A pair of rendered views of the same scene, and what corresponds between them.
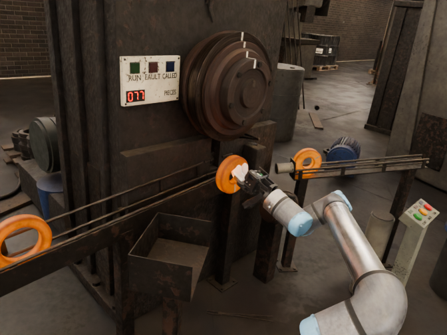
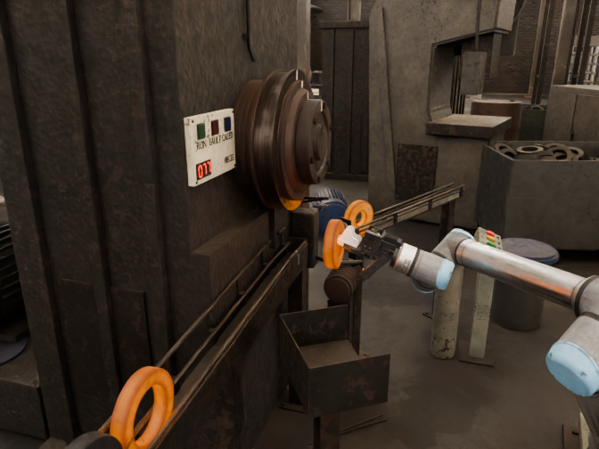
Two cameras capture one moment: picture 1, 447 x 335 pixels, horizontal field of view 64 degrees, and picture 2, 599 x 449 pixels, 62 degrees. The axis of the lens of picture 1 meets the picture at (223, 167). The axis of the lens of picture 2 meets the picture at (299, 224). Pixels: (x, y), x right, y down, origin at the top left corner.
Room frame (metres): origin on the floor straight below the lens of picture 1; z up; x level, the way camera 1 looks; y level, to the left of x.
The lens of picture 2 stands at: (0.01, 0.70, 1.39)
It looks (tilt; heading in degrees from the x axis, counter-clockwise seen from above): 19 degrees down; 335
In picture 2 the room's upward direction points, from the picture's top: straight up
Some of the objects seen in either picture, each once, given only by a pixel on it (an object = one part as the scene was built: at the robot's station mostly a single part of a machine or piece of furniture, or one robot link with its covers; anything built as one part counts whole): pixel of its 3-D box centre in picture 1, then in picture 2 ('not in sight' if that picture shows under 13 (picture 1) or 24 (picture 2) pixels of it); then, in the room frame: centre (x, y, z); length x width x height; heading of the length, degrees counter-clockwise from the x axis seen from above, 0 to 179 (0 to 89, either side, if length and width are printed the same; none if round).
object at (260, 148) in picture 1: (252, 165); (304, 237); (1.75, -0.15, 0.68); 0.11 x 0.08 x 0.24; 47
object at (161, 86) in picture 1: (151, 80); (212, 144); (1.40, 0.31, 1.15); 0.26 x 0.02 x 0.18; 137
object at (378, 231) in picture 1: (370, 255); (447, 305); (1.64, -0.86, 0.26); 0.12 x 0.12 x 0.52
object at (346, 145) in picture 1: (344, 154); (330, 210); (3.49, -1.24, 0.17); 0.57 x 0.31 x 0.34; 157
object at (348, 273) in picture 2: (273, 236); (341, 321); (1.72, -0.32, 0.27); 0.22 x 0.13 x 0.53; 137
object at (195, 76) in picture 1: (231, 88); (288, 141); (1.57, 0.00, 1.11); 0.47 x 0.06 x 0.47; 137
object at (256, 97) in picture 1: (247, 92); (315, 142); (1.50, -0.07, 1.11); 0.28 x 0.06 x 0.28; 137
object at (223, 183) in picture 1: (232, 174); (334, 244); (1.30, -0.04, 0.82); 0.16 x 0.03 x 0.16; 136
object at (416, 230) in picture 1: (405, 260); (482, 297); (1.56, -1.00, 0.31); 0.24 x 0.16 x 0.62; 137
